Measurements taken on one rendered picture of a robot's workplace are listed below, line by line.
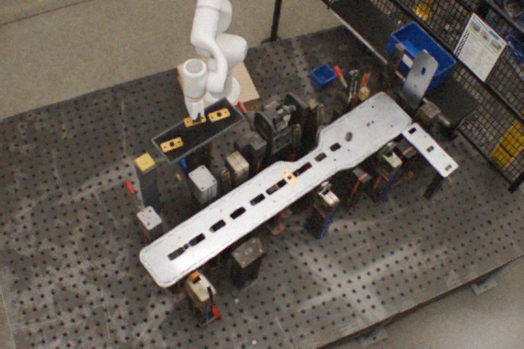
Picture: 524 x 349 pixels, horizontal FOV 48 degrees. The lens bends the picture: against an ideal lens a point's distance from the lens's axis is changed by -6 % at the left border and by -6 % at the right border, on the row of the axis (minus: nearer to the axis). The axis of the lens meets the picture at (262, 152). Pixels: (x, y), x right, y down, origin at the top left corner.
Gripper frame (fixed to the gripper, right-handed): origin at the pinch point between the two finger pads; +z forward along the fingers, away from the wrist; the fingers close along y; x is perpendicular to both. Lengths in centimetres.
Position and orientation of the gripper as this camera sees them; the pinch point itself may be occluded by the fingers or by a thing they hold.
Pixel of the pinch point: (195, 116)
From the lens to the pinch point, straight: 246.8
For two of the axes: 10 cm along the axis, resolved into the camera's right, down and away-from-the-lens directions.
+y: 3.8, 8.1, -4.4
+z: -0.8, 5.1, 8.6
